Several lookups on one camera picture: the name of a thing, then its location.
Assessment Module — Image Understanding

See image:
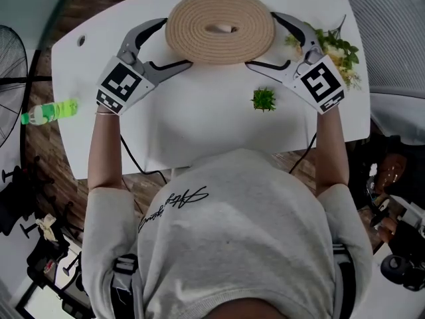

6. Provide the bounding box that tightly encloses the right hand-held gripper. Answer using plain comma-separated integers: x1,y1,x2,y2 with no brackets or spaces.
244,11,346,114

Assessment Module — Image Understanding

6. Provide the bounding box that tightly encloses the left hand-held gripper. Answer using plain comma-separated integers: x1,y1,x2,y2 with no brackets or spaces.
96,17,193,115

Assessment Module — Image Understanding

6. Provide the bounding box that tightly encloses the round beige woven mat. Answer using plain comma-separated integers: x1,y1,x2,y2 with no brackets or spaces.
165,0,276,65

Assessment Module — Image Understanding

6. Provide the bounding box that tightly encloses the person's right forearm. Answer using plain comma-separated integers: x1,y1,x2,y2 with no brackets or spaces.
313,106,349,197

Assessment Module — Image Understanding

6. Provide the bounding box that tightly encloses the person's left forearm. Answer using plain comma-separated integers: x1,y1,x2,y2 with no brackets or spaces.
88,110,122,191

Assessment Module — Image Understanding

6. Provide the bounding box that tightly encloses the yellow artificial flower bouquet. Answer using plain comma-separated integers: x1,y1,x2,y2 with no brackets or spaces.
284,13,363,93

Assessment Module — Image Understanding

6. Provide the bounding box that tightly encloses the small green potted plant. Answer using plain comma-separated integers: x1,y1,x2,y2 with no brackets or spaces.
250,86,277,113

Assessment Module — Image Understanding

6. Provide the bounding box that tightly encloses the green drink bottle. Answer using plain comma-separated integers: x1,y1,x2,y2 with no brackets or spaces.
21,98,79,126

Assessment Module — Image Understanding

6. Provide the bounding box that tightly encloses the black standing fan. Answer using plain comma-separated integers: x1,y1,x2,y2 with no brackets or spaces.
0,24,54,149

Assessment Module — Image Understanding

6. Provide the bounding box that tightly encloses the brown leather bag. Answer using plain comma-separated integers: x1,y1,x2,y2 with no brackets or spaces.
378,153,408,192

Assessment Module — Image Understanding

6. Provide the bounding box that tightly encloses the cream cloth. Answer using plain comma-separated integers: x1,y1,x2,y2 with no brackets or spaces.
35,214,59,242

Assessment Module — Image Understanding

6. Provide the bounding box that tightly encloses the person's grey sweatshirt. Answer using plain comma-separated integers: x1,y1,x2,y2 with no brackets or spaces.
82,148,375,319

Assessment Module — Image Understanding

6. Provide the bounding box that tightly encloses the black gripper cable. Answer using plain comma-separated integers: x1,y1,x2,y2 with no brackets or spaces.
119,134,167,183
287,133,318,175

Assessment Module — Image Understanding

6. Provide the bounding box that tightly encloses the dark harness strap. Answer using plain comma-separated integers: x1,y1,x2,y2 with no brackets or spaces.
331,244,357,312
111,254,144,319

